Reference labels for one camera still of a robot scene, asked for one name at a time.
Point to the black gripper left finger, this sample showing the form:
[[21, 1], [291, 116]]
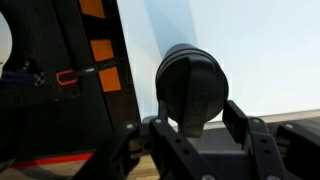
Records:
[[173, 146]]

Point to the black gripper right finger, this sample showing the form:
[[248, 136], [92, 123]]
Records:
[[263, 146]]

